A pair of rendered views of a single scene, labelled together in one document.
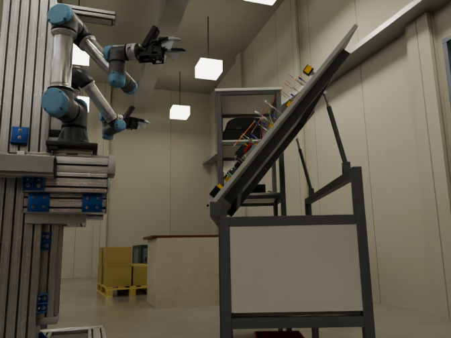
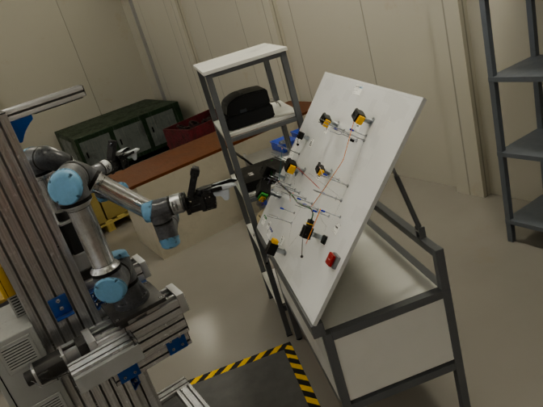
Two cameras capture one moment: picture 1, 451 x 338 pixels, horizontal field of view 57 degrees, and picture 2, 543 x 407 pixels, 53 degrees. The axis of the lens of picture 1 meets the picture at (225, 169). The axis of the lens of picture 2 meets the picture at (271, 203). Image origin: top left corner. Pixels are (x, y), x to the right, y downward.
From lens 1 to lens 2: 1.56 m
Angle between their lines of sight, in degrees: 33
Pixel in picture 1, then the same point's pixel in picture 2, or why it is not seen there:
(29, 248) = (125, 396)
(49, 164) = (138, 353)
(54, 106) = (115, 297)
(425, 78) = not seen: outside the picture
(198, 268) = not seen: hidden behind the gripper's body
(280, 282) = (386, 364)
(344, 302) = (439, 358)
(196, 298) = (203, 231)
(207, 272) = not seen: hidden behind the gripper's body
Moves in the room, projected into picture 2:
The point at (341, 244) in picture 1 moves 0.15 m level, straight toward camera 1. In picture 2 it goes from (432, 318) to (442, 339)
